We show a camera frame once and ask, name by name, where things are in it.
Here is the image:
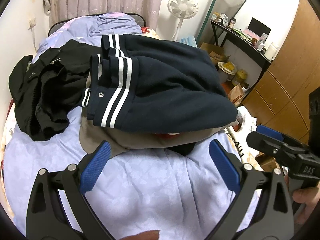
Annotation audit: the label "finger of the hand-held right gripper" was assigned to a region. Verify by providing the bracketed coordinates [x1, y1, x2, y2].
[255, 124, 312, 153]
[246, 131, 304, 170]

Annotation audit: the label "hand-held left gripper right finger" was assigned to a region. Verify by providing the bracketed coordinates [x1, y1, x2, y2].
[209, 138, 295, 240]

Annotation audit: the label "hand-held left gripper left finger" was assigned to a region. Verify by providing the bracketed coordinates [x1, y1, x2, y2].
[26, 140, 114, 240]

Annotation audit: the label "navy varsity jacket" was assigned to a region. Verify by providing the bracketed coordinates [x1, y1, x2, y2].
[81, 34, 238, 134]

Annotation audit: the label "pile of black clothes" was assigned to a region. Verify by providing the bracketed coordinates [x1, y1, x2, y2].
[8, 39, 97, 142]

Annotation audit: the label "person's right hand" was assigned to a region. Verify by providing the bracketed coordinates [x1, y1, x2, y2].
[285, 175, 316, 212]

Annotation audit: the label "person's left hand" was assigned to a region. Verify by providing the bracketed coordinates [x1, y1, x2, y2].
[117, 230, 162, 240]

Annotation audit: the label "flat cardboard box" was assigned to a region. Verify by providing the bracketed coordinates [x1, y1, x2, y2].
[257, 155, 283, 173]

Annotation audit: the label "grey pillow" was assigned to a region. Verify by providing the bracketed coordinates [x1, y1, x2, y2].
[79, 75, 242, 157]

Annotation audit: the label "white plastic bags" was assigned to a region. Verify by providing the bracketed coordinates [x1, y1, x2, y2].
[236, 106, 258, 130]

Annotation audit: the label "wooden wardrobe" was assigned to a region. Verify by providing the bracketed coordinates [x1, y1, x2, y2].
[241, 0, 320, 145]

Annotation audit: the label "brown paper bag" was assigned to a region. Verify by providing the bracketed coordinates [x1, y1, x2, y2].
[227, 84, 247, 107]

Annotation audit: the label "yellow bag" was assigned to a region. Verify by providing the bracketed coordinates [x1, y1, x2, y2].
[232, 69, 249, 87]

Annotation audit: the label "trash bin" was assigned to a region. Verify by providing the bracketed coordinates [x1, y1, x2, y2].
[218, 61, 237, 83]

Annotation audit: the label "white plastic container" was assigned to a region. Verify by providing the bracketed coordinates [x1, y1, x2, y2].
[265, 42, 279, 59]

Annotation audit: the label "black desk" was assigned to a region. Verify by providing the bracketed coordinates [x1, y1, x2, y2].
[210, 20, 272, 80]

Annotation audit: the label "open cardboard box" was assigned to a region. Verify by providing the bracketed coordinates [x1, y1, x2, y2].
[200, 42, 232, 64]

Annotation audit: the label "group of small jars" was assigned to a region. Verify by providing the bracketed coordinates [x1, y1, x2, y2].
[211, 12, 237, 28]

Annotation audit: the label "blue face mask pack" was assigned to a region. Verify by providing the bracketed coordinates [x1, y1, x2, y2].
[180, 37, 198, 48]

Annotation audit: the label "green framed mirror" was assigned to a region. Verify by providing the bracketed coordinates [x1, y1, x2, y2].
[196, 0, 248, 45]

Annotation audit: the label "white standing fan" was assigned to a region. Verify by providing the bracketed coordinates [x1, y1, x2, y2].
[167, 0, 199, 42]

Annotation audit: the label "wall socket with cable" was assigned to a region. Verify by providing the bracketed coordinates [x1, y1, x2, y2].
[28, 17, 38, 53]

